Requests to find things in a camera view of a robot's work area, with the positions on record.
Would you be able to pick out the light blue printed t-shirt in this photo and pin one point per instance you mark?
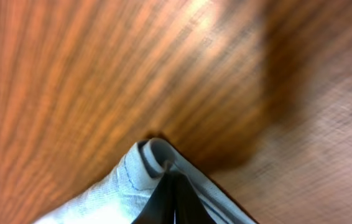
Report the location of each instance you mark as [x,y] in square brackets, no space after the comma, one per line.
[123,193]

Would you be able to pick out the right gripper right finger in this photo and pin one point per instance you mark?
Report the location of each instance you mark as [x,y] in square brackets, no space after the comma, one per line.
[189,209]

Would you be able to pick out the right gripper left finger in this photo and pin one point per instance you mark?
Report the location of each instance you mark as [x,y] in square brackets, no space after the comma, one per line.
[160,207]

